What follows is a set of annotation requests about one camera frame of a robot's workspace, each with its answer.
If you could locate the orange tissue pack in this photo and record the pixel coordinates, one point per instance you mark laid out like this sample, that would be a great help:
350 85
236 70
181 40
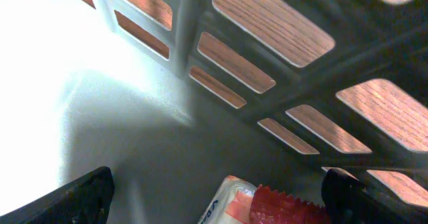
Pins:
231 203

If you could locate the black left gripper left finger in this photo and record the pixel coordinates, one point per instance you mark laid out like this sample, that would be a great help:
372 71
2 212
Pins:
84 200

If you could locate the grey plastic mesh basket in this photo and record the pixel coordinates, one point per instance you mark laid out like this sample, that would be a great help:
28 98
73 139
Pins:
175 95

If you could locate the red brown snack bar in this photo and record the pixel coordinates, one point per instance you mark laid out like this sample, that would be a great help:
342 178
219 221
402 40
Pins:
273 207

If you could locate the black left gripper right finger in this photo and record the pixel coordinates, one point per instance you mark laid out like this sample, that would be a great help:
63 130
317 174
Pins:
347 200

